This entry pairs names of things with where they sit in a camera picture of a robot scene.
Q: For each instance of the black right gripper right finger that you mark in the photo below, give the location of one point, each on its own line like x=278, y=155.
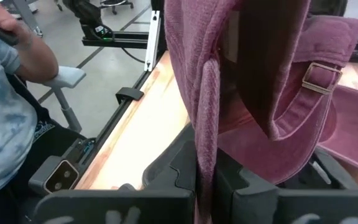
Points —
x=253, y=205

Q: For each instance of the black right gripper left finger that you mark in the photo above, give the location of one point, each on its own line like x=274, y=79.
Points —
x=120, y=208

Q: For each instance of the black edge clip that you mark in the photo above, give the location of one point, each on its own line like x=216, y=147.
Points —
x=130, y=94

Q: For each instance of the grey chair armrest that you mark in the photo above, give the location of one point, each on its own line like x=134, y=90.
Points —
x=67, y=76

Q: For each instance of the person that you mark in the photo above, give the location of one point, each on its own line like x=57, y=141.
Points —
x=5, y=124

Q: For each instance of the black stool base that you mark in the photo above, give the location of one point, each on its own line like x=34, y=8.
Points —
x=117, y=3

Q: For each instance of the grey table-level camera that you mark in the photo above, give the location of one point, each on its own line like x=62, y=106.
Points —
x=57, y=179

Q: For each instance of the white metal bracket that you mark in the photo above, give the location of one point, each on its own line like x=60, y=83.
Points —
x=152, y=40

